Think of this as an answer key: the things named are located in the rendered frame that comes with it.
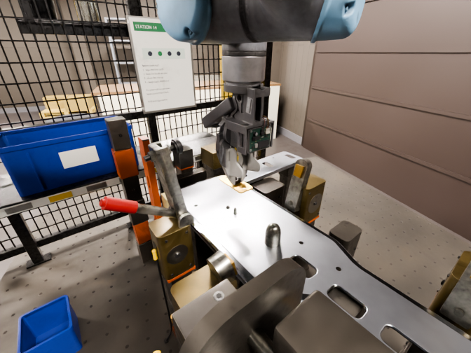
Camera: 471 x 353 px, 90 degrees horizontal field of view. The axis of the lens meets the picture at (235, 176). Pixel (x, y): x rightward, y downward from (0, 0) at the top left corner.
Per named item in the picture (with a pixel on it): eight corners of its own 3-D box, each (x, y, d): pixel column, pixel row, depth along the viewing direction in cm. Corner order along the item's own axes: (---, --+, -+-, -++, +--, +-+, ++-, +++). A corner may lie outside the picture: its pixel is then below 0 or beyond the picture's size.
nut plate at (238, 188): (254, 188, 52) (254, 183, 51) (240, 194, 50) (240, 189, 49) (230, 174, 58) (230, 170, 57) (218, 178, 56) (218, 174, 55)
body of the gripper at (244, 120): (243, 159, 42) (244, 88, 36) (216, 145, 48) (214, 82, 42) (272, 149, 46) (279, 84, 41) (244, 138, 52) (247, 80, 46)
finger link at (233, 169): (236, 197, 48) (239, 154, 44) (219, 185, 52) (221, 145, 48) (247, 192, 49) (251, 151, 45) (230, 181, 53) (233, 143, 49)
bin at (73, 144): (141, 164, 75) (132, 125, 69) (18, 198, 58) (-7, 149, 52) (124, 150, 86) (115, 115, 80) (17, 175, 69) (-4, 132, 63)
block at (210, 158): (233, 229, 97) (232, 148, 80) (216, 237, 93) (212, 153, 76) (221, 219, 103) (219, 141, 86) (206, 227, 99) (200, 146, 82)
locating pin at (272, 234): (282, 248, 49) (285, 224, 46) (271, 255, 48) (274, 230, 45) (271, 240, 52) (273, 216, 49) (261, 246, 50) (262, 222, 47)
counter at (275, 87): (276, 138, 415) (281, 83, 373) (108, 160, 330) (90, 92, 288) (256, 125, 486) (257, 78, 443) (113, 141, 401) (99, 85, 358)
